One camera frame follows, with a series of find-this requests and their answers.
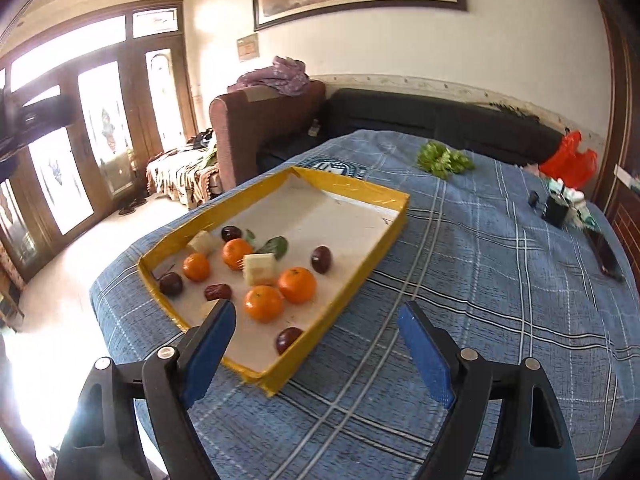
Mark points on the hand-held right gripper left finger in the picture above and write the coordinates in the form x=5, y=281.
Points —
x=210, y=355

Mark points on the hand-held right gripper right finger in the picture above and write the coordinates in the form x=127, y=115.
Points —
x=427, y=355

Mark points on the red jujube date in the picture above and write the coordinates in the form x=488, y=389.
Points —
x=218, y=291

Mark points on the orange mandarin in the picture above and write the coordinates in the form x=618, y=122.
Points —
x=297, y=285
x=196, y=266
x=236, y=253
x=263, y=303

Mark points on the dark red plum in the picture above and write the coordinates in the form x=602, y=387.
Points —
x=171, y=283
x=231, y=233
x=321, y=259
x=289, y=339

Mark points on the green leaf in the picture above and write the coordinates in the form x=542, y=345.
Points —
x=276, y=247
x=248, y=236

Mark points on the yellow-edged cardboard tray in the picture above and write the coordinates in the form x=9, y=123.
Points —
x=340, y=220

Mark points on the cream banana piece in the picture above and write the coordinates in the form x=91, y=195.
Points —
x=207, y=308
x=260, y=267
x=202, y=242

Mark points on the blue plaid blanket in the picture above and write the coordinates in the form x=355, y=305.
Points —
x=475, y=270

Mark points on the wooden glazed door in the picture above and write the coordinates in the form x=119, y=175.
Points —
x=135, y=110

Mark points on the dark slippers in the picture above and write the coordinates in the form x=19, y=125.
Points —
x=132, y=206

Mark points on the patterned sofa cover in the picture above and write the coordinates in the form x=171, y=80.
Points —
x=175, y=175

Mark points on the black bag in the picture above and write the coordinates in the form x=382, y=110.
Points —
x=202, y=139

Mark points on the small black gadget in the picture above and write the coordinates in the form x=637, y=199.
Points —
x=533, y=199

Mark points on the black box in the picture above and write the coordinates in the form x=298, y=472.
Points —
x=554, y=210

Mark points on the green lettuce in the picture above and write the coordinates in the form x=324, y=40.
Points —
x=442, y=159

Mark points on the black phone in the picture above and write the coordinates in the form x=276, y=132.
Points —
x=605, y=252

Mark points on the white and green packets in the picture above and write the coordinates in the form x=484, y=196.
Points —
x=575, y=197

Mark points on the brown armchair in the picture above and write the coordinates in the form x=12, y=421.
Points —
x=260, y=125

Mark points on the black sofa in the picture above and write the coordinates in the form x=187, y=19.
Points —
x=425, y=115

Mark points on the red plastic bag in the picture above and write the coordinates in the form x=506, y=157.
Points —
x=570, y=160

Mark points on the purple floral cloth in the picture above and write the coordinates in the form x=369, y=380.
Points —
x=280, y=77

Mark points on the small wall frame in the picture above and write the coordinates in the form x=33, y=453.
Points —
x=247, y=46

